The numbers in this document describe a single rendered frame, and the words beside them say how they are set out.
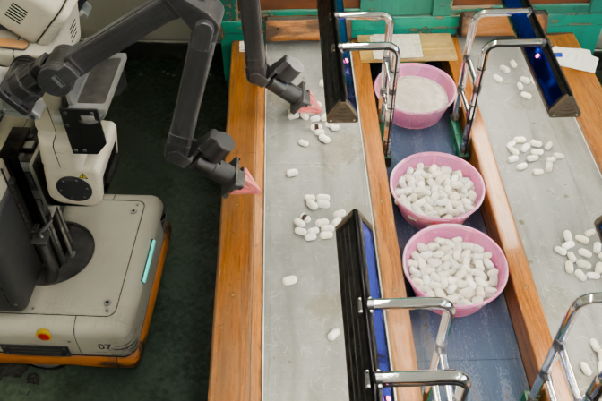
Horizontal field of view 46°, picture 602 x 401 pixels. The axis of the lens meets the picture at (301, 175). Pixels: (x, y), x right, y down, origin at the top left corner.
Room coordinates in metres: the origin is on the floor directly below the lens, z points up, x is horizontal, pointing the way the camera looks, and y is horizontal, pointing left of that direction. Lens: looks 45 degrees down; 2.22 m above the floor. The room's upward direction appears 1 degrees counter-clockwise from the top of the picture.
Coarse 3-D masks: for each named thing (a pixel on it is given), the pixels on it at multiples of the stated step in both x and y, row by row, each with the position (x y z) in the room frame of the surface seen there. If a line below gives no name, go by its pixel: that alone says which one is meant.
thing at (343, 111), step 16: (320, 0) 1.87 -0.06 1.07; (336, 0) 1.83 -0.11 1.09; (320, 16) 1.80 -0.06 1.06; (320, 32) 1.72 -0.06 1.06; (336, 32) 1.64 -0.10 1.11; (336, 48) 1.57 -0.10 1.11; (336, 64) 1.50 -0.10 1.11; (336, 80) 1.44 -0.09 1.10; (352, 80) 1.50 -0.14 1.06; (336, 96) 1.39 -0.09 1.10; (352, 96) 1.42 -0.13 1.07; (336, 112) 1.35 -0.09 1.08; (352, 112) 1.35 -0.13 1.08
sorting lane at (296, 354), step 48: (288, 48) 2.09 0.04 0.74; (288, 144) 1.60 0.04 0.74; (336, 144) 1.59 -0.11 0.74; (288, 192) 1.39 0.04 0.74; (336, 192) 1.39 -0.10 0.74; (288, 240) 1.22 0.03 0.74; (288, 288) 1.06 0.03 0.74; (336, 288) 1.06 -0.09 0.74; (288, 336) 0.92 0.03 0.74; (288, 384) 0.80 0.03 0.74; (336, 384) 0.79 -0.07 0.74
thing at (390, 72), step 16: (336, 16) 1.72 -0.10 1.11; (352, 16) 1.72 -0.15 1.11; (368, 16) 1.72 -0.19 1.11; (384, 16) 1.72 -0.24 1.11; (352, 48) 1.57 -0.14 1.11; (368, 48) 1.56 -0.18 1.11; (384, 48) 1.56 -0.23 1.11; (384, 64) 1.72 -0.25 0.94; (384, 80) 1.72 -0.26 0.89; (384, 96) 1.69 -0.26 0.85; (384, 112) 1.72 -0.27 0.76; (384, 128) 1.58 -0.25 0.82; (384, 144) 1.57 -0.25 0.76
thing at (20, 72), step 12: (12, 72) 1.33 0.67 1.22; (24, 72) 1.31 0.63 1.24; (0, 84) 1.30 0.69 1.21; (12, 84) 1.30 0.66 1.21; (24, 84) 1.30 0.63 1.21; (36, 84) 1.29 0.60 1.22; (0, 96) 1.27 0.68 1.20; (12, 96) 1.28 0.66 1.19; (24, 96) 1.29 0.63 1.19; (36, 96) 1.29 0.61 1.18; (24, 108) 1.27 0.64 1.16
